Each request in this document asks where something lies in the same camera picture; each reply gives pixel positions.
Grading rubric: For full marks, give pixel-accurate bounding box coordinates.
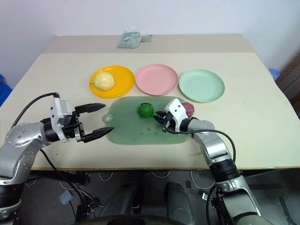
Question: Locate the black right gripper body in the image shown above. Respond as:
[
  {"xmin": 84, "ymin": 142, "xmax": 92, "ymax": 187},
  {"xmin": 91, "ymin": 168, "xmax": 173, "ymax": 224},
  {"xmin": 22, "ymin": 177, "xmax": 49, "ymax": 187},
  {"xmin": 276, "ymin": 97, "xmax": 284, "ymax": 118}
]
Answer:
[{"xmin": 161, "ymin": 112, "xmax": 177, "ymax": 132}]

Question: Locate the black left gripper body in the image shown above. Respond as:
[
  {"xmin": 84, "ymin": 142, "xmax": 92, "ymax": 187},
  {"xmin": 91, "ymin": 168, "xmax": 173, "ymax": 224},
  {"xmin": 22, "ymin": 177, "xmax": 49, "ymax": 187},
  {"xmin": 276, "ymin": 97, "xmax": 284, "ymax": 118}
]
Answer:
[{"xmin": 62, "ymin": 110, "xmax": 85, "ymax": 143}]

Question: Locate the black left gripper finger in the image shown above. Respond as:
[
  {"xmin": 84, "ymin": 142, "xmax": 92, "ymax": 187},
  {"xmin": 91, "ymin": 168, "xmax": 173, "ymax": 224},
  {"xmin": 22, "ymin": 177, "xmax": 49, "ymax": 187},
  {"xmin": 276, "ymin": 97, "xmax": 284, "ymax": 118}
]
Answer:
[
  {"xmin": 75, "ymin": 103, "xmax": 106, "ymax": 115},
  {"xmin": 82, "ymin": 127, "xmax": 115, "ymax": 143}
]

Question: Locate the dark red round item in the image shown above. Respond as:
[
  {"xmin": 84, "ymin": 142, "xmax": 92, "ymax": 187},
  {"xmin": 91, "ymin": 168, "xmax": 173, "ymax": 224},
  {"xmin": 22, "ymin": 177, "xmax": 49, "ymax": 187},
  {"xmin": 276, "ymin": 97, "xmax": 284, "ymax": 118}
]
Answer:
[{"xmin": 182, "ymin": 102, "xmax": 195, "ymax": 119}]

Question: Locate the pink plate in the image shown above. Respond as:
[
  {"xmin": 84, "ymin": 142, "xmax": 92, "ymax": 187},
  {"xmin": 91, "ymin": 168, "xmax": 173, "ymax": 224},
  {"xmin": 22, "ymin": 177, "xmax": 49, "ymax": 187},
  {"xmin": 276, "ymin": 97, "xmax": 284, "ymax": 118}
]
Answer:
[{"xmin": 135, "ymin": 64, "xmax": 179, "ymax": 96}]

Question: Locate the yellow plate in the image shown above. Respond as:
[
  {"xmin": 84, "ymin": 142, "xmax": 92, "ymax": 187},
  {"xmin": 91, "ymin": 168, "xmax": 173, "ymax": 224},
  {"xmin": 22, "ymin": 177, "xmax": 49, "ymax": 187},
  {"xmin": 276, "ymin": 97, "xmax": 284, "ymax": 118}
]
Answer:
[{"xmin": 90, "ymin": 65, "xmax": 135, "ymax": 99}]

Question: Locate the green plate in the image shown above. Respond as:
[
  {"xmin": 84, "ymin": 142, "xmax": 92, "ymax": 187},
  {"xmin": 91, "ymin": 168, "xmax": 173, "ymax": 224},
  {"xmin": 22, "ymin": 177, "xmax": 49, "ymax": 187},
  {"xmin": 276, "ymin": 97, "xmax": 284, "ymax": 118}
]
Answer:
[{"xmin": 179, "ymin": 68, "xmax": 225, "ymax": 104}]

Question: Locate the green round cabbage toy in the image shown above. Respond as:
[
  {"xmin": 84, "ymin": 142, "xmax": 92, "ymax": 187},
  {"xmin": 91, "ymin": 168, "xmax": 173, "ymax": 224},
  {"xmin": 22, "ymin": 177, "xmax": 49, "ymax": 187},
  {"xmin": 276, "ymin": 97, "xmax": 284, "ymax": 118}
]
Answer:
[{"xmin": 137, "ymin": 102, "xmax": 155, "ymax": 119}]

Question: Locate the yellow round bread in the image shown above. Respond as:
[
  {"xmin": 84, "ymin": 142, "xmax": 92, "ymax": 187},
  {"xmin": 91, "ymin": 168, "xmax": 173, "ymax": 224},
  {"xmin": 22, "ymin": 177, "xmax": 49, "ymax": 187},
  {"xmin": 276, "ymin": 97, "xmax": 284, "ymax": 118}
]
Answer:
[{"xmin": 93, "ymin": 72, "xmax": 116, "ymax": 91}]

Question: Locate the green translucent cutting board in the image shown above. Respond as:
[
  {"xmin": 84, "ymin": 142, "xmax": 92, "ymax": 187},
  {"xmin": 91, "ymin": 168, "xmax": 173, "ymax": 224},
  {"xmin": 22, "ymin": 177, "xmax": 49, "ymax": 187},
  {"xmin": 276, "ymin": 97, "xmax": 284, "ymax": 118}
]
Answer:
[{"xmin": 103, "ymin": 96, "xmax": 191, "ymax": 146}]

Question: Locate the dark rounded robot leg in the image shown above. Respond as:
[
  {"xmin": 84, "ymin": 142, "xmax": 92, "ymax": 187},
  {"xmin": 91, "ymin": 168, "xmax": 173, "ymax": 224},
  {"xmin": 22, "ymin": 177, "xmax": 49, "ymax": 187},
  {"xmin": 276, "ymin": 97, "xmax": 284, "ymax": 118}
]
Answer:
[
  {"xmin": 165, "ymin": 181, "xmax": 195, "ymax": 225},
  {"xmin": 99, "ymin": 181, "xmax": 143, "ymax": 218}
]

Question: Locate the grey power adapter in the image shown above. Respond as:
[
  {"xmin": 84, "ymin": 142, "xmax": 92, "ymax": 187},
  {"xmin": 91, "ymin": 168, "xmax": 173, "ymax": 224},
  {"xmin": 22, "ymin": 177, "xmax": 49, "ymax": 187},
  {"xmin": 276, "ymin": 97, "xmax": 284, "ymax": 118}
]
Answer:
[{"xmin": 59, "ymin": 191, "xmax": 74, "ymax": 204}]

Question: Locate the crumpled green plastic bag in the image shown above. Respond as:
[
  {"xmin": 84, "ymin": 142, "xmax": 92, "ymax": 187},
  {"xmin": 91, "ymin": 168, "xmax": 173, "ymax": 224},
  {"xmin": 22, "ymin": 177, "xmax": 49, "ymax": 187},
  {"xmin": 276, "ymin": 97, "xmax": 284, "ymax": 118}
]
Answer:
[{"xmin": 116, "ymin": 30, "xmax": 154, "ymax": 49}]

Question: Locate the blue plastic crate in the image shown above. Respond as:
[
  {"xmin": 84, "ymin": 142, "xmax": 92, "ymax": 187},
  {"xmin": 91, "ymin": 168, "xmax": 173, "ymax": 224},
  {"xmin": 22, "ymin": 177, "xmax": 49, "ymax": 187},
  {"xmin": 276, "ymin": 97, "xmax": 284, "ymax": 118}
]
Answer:
[{"xmin": 0, "ymin": 74, "xmax": 13, "ymax": 107}]

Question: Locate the blue round stool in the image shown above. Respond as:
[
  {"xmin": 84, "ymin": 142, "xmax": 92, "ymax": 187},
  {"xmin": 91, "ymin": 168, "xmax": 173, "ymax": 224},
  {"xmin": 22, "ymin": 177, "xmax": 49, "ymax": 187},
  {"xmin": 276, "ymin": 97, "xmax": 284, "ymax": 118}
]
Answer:
[{"xmin": 268, "ymin": 67, "xmax": 281, "ymax": 82}]

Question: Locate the brown wooden furniture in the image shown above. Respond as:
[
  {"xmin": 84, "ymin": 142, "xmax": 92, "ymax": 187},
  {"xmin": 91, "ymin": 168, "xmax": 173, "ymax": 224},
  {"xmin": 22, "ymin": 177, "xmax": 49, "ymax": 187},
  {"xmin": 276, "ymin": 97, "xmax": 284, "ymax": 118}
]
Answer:
[{"xmin": 276, "ymin": 50, "xmax": 300, "ymax": 118}]

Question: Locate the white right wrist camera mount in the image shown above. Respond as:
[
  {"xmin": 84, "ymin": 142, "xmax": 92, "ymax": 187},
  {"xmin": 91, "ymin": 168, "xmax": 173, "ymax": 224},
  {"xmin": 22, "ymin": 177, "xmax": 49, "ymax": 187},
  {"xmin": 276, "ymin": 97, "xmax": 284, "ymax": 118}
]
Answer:
[{"xmin": 164, "ymin": 98, "xmax": 189, "ymax": 129}]

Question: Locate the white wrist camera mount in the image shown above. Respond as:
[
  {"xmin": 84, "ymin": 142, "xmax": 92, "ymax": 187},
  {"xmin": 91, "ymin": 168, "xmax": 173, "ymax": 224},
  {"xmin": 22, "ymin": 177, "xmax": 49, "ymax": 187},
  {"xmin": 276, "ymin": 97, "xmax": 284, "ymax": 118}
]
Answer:
[
  {"xmin": 50, "ymin": 97, "xmax": 73, "ymax": 143},
  {"xmin": 164, "ymin": 98, "xmax": 189, "ymax": 129}
]

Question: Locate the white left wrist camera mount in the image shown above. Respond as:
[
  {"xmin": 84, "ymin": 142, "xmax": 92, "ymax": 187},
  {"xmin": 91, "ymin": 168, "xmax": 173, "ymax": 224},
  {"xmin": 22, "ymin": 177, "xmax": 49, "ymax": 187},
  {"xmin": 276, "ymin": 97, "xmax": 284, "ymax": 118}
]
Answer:
[{"xmin": 50, "ymin": 97, "xmax": 73, "ymax": 143}]

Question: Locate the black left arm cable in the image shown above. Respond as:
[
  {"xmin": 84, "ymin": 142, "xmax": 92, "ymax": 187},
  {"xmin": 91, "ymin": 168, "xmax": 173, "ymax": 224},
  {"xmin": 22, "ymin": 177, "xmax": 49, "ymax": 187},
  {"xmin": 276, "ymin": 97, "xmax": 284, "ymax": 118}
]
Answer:
[{"xmin": 10, "ymin": 92, "xmax": 60, "ymax": 128}]

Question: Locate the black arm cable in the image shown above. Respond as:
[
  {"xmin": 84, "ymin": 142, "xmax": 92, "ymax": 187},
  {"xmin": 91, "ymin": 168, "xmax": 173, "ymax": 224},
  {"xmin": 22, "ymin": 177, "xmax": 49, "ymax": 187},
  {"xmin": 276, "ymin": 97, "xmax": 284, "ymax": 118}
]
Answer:
[
  {"xmin": 10, "ymin": 92, "xmax": 60, "ymax": 128},
  {"xmin": 163, "ymin": 127, "xmax": 236, "ymax": 165}
]

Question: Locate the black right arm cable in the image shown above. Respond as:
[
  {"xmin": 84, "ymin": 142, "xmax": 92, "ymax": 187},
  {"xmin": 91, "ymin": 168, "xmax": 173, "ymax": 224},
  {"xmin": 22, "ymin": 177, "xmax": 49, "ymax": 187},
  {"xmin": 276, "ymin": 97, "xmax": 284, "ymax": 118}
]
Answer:
[{"xmin": 163, "ymin": 127, "xmax": 236, "ymax": 165}]

